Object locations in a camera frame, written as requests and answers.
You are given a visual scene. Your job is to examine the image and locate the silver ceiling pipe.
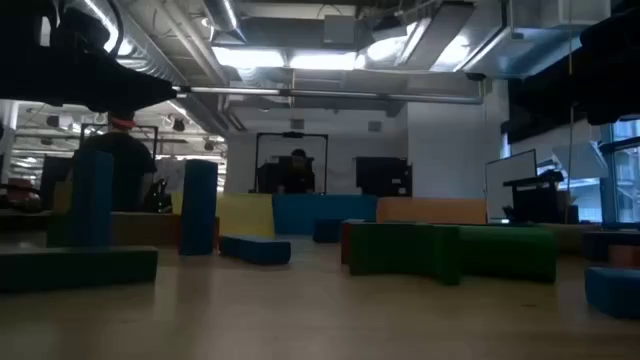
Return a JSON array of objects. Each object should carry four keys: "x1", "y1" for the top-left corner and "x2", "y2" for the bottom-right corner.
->
[{"x1": 172, "y1": 84, "x2": 485, "y2": 106}]

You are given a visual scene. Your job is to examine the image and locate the ceiling light panel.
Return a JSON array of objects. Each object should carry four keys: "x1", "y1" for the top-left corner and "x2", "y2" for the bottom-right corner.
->
[
  {"x1": 212, "y1": 45, "x2": 286, "y2": 69},
  {"x1": 288, "y1": 49, "x2": 359, "y2": 71}
]

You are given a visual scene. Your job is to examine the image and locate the yellow translucent plastic bin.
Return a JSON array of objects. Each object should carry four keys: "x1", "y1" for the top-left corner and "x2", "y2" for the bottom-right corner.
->
[{"x1": 169, "y1": 192, "x2": 276, "y2": 239}]

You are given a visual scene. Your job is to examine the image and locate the black monitor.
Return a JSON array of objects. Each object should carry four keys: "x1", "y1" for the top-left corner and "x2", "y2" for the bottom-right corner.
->
[
  {"x1": 354, "y1": 155, "x2": 414, "y2": 198},
  {"x1": 38, "y1": 154, "x2": 76, "y2": 211}
]

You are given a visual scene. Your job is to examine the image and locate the blue wooden plank block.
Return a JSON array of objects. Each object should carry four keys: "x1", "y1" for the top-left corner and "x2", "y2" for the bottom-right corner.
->
[{"x1": 584, "y1": 265, "x2": 640, "y2": 320}]

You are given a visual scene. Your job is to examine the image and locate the round silver air duct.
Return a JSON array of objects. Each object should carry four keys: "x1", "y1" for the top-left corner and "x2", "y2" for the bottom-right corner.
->
[{"x1": 202, "y1": 0, "x2": 247, "y2": 44}]

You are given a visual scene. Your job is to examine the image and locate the black standing desk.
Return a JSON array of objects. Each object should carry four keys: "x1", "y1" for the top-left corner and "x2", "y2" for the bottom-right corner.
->
[{"x1": 501, "y1": 168, "x2": 582, "y2": 225}]

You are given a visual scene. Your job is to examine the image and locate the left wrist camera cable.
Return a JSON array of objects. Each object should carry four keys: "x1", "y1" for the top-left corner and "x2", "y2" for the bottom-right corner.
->
[{"x1": 105, "y1": 0, "x2": 126, "y2": 59}]

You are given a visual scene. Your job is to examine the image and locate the orange translucent plastic bin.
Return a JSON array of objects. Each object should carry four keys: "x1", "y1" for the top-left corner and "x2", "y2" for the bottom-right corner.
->
[{"x1": 375, "y1": 197, "x2": 488, "y2": 226}]

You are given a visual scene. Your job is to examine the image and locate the small yellow wooden block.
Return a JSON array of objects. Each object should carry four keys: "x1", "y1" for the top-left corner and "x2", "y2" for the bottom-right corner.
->
[{"x1": 52, "y1": 179, "x2": 74, "y2": 216}]

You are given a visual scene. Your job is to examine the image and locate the green wooden plank block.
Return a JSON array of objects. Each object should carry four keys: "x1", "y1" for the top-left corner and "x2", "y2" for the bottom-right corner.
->
[{"x1": 0, "y1": 245, "x2": 160, "y2": 293}]

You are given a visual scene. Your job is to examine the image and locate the grey ceiling box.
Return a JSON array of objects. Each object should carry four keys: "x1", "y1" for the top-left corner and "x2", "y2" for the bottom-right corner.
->
[{"x1": 322, "y1": 13, "x2": 358, "y2": 46}]

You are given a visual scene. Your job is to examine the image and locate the red seat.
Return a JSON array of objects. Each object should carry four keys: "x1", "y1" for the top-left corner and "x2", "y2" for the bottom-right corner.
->
[{"x1": 0, "y1": 178, "x2": 42, "y2": 211}]

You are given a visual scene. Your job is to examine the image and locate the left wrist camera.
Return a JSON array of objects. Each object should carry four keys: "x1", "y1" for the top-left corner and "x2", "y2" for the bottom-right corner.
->
[{"x1": 49, "y1": 7, "x2": 112, "y2": 52}]

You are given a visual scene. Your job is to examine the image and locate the white patterned board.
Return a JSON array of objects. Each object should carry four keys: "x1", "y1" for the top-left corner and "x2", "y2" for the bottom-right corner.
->
[{"x1": 153, "y1": 158, "x2": 187, "y2": 195}]

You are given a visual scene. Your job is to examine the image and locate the whiteboard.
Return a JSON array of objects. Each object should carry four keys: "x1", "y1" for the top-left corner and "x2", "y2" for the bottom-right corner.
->
[{"x1": 483, "y1": 148, "x2": 539, "y2": 223}]

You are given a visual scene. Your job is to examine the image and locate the person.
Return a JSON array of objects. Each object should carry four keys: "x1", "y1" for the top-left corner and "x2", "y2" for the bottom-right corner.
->
[
  {"x1": 276, "y1": 148, "x2": 317, "y2": 195},
  {"x1": 74, "y1": 112, "x2": 159, "y2": 212}
]

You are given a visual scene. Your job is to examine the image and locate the natural wood cylinder block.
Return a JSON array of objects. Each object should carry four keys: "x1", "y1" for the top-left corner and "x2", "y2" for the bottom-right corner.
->
[{"x1": 539, "y1": 221, "x2": 594, "y2": 254}]

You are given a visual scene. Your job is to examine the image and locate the red wooden arch block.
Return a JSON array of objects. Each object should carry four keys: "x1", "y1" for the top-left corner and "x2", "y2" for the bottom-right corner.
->
[{"x1": 340, "y1": 219, "x2": 352, "y2": 266}]

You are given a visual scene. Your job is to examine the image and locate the green wooden arch block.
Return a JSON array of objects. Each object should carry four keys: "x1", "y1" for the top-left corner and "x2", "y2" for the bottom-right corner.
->
[{"x1": 348, "y1": 221, "x2": 463, "y2": 287}]

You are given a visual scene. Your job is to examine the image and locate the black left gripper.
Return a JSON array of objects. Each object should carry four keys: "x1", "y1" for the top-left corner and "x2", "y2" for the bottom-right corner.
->
[{"x1": 0, "y1": 45, "x2": 179, "y2": 114}]

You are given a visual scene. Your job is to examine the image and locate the pink wooden plank block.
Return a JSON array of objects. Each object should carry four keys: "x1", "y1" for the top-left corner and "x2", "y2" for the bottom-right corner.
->
[{"x1": 607, "y1": 244, "x2": 640, "y2": 269}]

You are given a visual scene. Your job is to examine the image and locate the dark blue plank block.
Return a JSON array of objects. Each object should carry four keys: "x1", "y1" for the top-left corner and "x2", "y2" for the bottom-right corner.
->
[{"x1": 581, "y1": 229, "x2": 640, "y2": 262}]

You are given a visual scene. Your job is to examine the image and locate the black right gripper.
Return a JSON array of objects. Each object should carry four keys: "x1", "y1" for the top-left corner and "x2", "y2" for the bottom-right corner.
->
[{"x1": 579, "y1": 8, "x2": 640, "y2": 126}]

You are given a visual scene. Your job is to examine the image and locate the teal plastic bin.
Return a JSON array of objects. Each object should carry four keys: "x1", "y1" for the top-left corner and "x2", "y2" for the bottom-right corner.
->
[{"x1": 272, "y1": 193, "x2": 379, "y2": 236}]

